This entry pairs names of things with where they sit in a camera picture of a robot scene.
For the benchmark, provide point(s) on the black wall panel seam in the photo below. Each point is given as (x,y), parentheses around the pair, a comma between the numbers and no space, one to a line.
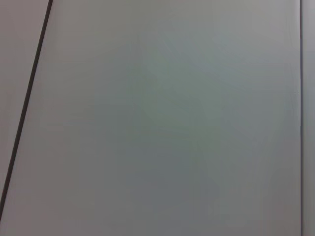
(25,98)

